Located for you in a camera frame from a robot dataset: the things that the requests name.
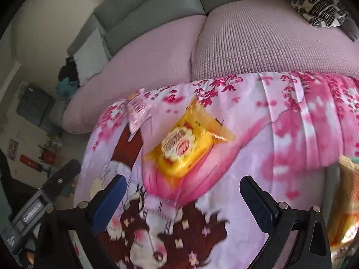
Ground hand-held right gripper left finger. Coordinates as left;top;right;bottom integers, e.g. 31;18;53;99
35;174;127;269

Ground dark grey storage box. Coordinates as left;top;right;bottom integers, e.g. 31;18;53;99
16;82;56;126

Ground grey quilted pillow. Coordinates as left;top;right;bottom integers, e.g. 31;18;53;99
341;18;359;42

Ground light grey pillow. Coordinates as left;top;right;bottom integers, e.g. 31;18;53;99
73;28;108;86

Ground teal shallow cardboard box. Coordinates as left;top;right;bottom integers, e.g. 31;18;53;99
322;161;359;269

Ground black white patterned pillow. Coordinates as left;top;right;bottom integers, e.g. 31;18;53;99
282;0;351;28

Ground dark clothes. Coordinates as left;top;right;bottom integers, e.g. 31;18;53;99
57;57;80;83

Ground orange yellow snack packet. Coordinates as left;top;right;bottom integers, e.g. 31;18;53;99
328;155;359;255

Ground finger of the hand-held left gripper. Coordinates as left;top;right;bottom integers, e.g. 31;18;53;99
42;159;82;205

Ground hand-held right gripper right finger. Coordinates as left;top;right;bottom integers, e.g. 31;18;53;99
240;175;333;269

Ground red canister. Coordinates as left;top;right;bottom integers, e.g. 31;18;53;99
20;154;45;174

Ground pink printed blanket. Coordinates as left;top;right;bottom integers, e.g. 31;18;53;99
71;71;359;269

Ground small pink snack packet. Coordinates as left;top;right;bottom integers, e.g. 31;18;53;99
125;88;153;133

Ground teal cloth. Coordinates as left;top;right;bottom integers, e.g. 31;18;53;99
55;78;80;97

